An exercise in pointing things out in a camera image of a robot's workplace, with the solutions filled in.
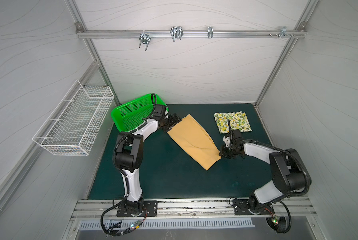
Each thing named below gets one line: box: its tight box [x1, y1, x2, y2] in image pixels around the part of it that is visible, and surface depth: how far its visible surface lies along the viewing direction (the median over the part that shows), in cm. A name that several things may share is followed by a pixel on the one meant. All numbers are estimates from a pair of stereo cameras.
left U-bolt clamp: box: [138, 33, 151, 51], surface depth 80 cm
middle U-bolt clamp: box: [170, 26, 184, 42], surface depth 78 cm
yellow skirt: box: [167, 114, 222, 171], surface depth 100 cm
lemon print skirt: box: [214, 111, 253, 134], surface depth 110 cm
